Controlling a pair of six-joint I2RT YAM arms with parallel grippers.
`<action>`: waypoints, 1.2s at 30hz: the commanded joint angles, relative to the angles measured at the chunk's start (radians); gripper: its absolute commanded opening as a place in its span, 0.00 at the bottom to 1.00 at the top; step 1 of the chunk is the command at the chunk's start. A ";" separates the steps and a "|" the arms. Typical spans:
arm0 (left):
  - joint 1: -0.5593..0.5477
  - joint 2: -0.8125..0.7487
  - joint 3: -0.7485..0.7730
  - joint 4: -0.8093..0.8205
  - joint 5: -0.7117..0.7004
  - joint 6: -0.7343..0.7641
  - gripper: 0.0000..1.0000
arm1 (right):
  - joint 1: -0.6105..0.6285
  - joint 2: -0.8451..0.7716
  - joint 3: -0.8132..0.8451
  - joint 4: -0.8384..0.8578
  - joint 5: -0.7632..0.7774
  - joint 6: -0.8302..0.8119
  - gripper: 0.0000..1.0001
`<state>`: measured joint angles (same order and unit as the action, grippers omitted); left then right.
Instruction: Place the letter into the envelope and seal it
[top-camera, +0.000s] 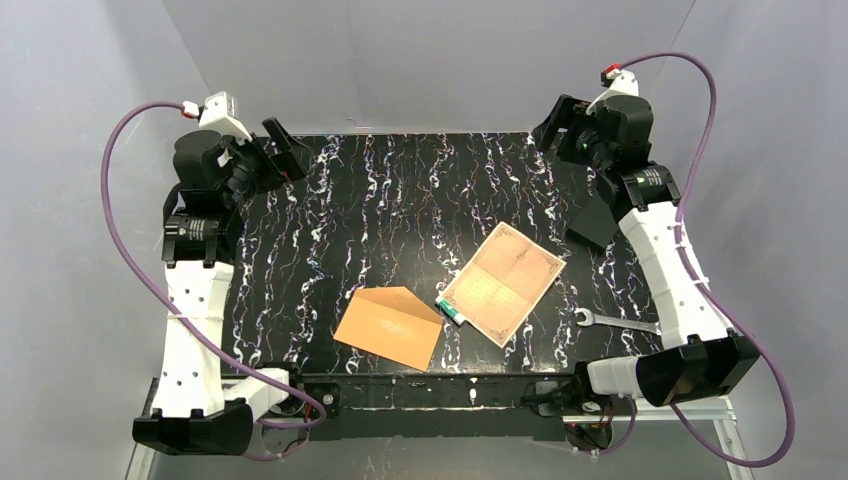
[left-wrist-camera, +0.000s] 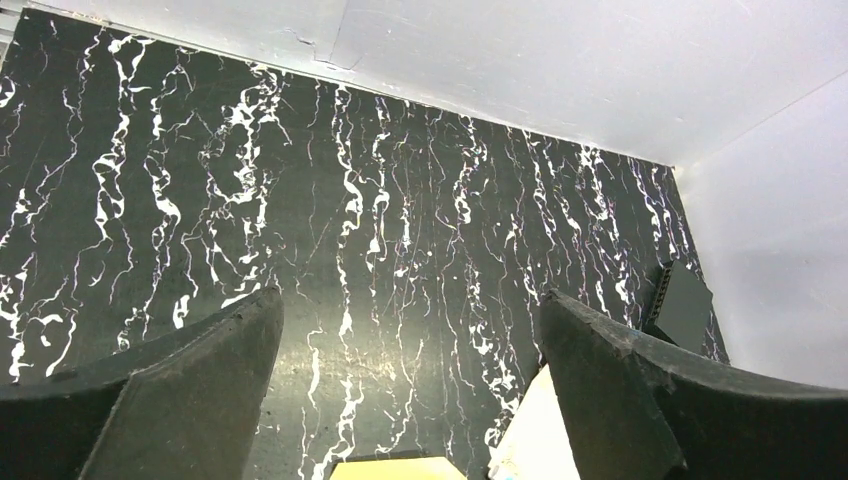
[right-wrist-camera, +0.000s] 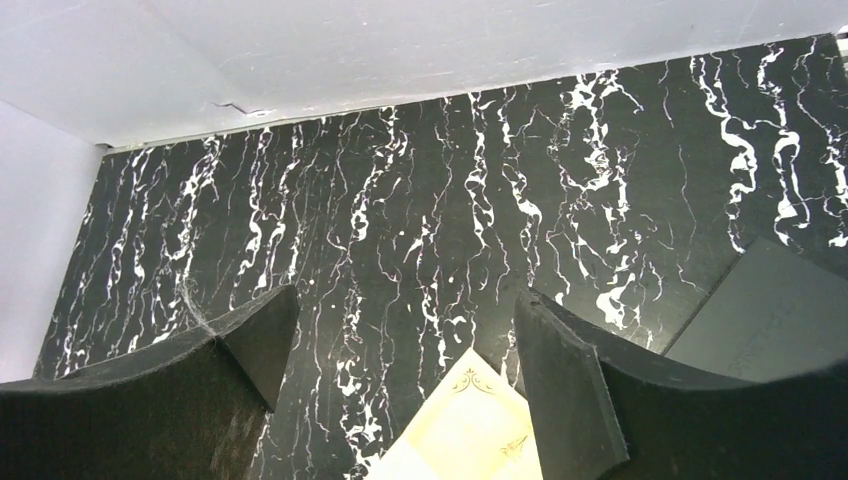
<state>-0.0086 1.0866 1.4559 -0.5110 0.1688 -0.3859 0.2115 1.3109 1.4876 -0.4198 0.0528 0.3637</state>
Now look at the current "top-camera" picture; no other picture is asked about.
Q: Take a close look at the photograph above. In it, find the beige ornate letter sheet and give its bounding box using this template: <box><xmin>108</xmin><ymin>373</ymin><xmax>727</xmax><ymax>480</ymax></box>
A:
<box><xmin>436</xmin><ymin>222</ymin><xmax>566</xmax><ymax>347</ymax></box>

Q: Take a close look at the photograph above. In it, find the orange paper envelope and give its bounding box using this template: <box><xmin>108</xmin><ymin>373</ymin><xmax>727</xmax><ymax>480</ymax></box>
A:
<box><xmin>334</xmin><ymin>287</ymin><xmax>443</xmax><ymax>371</ymax></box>

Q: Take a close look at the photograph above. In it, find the green white glue stick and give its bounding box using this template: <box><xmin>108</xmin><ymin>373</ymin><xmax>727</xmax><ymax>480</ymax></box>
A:
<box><xmin>436</xmin><ymin>296</ymin><xmax>467</xmax><ymax>326</ymax></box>

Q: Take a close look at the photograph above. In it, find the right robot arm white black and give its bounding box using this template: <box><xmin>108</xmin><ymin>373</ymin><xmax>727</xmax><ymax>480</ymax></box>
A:
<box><xmin>532</xmin><ymin>95</ymin><xmax>760</xmax><ymax>406</ymax></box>

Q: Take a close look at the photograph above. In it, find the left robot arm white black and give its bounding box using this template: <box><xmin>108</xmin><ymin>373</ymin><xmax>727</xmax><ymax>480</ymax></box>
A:
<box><xmin>132</xmin><ymin>117</ymin><xmax>326</xmax><ymax>456</ymax></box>

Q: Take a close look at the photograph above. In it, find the black square pad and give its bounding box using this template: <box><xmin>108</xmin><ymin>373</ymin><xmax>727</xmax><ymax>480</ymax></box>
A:
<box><xmin>566</xmin><ymin>194</ymin><xmax>619</xmax><ymax>251</ymax></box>

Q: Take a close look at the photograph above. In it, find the silver open-end wrench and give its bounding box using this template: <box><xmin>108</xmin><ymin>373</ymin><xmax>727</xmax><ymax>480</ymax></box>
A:
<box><xmin>575</xmin><ymin>308</ymin><xmax>661</xmax><ymax>336</ymax></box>

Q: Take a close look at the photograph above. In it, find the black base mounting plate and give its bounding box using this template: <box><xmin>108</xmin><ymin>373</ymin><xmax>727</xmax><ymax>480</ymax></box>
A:
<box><xmin>218</xmin><ymin>372</ymin><xmax>637</xmax><ymax>444</ymax></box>

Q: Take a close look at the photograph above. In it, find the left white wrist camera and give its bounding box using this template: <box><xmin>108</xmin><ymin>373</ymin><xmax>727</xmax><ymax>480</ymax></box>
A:
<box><xmin>181</xmin><ymin>91</ymin><xmax>253</xmax><ymax>144</ymax></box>

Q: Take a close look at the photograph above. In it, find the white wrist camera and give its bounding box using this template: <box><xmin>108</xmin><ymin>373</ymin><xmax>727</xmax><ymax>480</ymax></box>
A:
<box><xmin>586</xmin><ymin>64</ymin><xmax>639</xmax><ymax>115</ymax></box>
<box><xmin>181</xmin><ymin>91</ymin><xmax>253</xmax><ymax>144</ymax></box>

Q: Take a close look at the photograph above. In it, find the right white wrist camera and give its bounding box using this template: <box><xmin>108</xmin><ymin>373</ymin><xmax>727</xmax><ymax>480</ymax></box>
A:
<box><xmin>586</xmin><ymin>64</ymin><xmax>639</xmax><ymax>115</ymax></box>

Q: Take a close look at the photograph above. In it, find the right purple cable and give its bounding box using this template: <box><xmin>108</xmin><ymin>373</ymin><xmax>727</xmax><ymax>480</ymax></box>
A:
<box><xmin>589</xmin><ymin>51</ymin><xmax>796</xmax><ymax>470</ymax></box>

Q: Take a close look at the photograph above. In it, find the aluminium frame rail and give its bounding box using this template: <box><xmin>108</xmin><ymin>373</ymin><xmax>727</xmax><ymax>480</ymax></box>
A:
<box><xmin>125</xmin><ymin>396</ymin><xmax>754</xmax><ymax>480</ymax></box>

